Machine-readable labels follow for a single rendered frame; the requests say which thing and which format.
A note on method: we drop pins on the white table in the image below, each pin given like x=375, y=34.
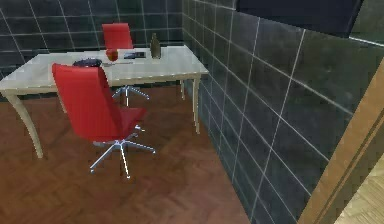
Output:
x=166, y=68

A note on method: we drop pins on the dark olive bottle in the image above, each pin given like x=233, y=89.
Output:
x=155, y=48

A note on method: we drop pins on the dark flat book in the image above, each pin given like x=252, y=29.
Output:
x=134, y=55

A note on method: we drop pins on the red apple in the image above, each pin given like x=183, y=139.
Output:
x=112, y=54

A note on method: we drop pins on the red swivel chair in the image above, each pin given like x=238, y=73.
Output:
x=117, y=36
x=90, y=106

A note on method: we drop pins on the dark round dish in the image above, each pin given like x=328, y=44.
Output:
x=87, y=62

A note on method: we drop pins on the brown wooden door frame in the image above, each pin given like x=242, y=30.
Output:
x=350, y=156

